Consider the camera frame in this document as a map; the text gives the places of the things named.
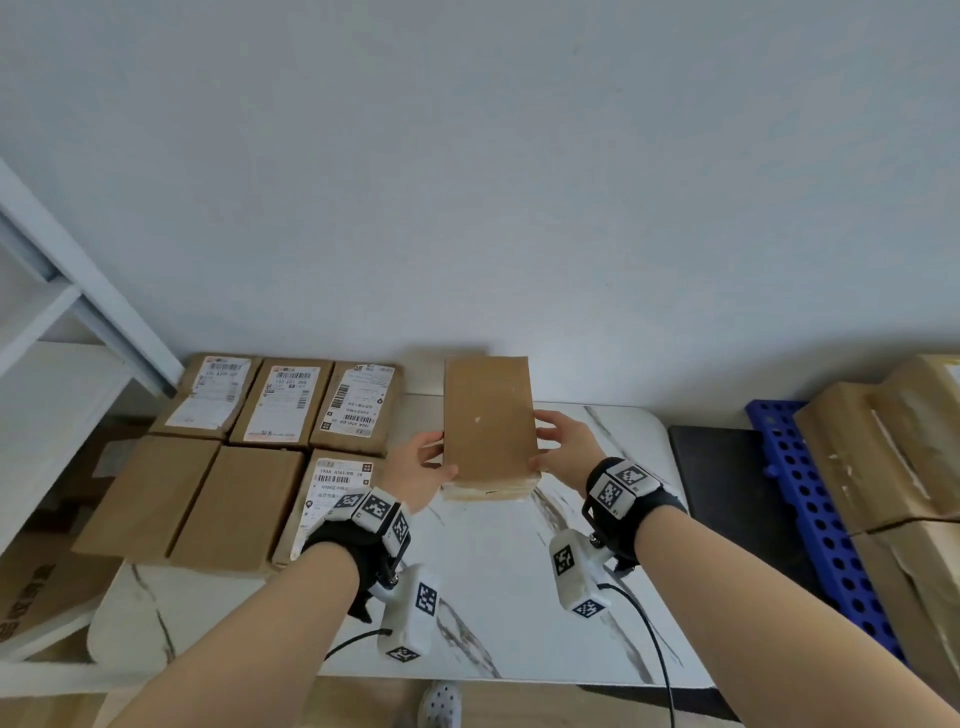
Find black left wrist strap with markers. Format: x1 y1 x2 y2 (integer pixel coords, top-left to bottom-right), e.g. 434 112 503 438
300 485 414 625

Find person's left hand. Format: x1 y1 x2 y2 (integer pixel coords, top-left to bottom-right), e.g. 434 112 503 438
374 429 459 516

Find white shelf unit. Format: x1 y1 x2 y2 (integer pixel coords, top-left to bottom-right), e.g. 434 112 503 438
0 156 186 664

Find person's right hand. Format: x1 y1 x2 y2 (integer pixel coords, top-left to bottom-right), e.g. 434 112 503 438
531 411 606 497

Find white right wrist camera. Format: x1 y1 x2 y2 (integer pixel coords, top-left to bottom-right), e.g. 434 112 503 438
550 528 608 621

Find person's right forearm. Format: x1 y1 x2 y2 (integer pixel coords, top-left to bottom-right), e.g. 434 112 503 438
636 504 960 728

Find white perforated clog shoe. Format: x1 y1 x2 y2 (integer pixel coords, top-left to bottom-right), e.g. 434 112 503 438
417 680 464 728

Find black wrist strap with markers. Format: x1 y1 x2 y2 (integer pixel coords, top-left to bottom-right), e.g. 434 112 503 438
300 485 414 625
582 456 688 576

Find printed cardboard carton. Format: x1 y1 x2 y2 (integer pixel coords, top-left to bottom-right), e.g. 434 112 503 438
0 517 125 646

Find black right camera cable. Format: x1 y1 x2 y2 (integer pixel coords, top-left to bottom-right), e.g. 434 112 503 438
599 582 677 728

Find rows of brown parcels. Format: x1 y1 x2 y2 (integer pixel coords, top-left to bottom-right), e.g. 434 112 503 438
72 353 407 579

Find large taped cardboard carton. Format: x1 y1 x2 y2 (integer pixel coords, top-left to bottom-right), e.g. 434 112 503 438
846 516 960 690
793 354 960 537

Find blue perforated plastic pallet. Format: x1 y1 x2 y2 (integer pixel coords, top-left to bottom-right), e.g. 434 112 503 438
745 399 910 664

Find black left camera cable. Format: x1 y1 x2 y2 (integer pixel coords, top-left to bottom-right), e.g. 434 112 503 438
321 627 393 663

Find person's left forearm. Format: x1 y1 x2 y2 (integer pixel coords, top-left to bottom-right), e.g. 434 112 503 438
111 541 363 728

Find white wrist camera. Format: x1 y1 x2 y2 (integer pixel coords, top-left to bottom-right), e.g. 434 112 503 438
550 528 608 621
373 565 443 666

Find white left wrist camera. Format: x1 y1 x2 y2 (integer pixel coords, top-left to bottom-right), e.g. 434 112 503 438
373 565 443 666

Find black camera cable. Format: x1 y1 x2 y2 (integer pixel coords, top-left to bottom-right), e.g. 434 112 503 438
321 627 393 663
599 582 677 728

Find black right wrist strap with markers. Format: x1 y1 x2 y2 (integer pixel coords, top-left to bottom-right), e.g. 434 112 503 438
582 456 688 576

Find plain brown cardboard box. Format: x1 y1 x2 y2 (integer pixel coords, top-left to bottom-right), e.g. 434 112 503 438
441 355 542 503

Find black mat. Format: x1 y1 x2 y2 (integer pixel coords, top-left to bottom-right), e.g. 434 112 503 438
666 425 830 601

